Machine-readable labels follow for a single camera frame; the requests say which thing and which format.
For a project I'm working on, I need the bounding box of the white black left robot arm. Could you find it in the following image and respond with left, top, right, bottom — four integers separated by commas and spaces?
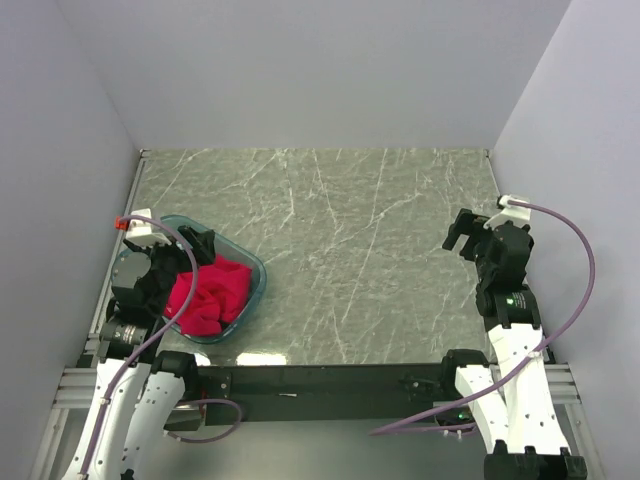
64, 226, 215, 479

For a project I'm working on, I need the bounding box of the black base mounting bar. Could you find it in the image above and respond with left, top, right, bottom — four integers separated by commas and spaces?
195, 363, 461, 422

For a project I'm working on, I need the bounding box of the red t shirt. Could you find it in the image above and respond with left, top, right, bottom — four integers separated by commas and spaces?
177, 255, 251, 337

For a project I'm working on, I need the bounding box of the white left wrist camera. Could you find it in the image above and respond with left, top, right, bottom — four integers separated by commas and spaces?
114, 217, 170, 247

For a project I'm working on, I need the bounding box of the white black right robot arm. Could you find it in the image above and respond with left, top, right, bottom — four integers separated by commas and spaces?
438, 209, 588, 479

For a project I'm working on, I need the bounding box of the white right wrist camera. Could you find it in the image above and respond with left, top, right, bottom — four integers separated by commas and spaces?
483, 195, 531, 230

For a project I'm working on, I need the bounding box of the aluminium frame rail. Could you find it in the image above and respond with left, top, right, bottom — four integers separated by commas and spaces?
27, 149, 151, 480

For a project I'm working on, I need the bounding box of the teal transparent plastic bin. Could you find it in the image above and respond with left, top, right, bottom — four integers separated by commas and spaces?
125, 209, 267, 344

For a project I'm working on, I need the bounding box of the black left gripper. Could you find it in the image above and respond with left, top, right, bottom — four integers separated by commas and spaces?
124, 223, 215, 313

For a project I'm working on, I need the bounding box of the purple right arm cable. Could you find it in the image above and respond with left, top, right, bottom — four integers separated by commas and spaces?
368, 202, 598, 437

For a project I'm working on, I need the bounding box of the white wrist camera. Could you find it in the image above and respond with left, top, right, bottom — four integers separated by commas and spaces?
483, 195, 531, 230
114, 217, 170, 247

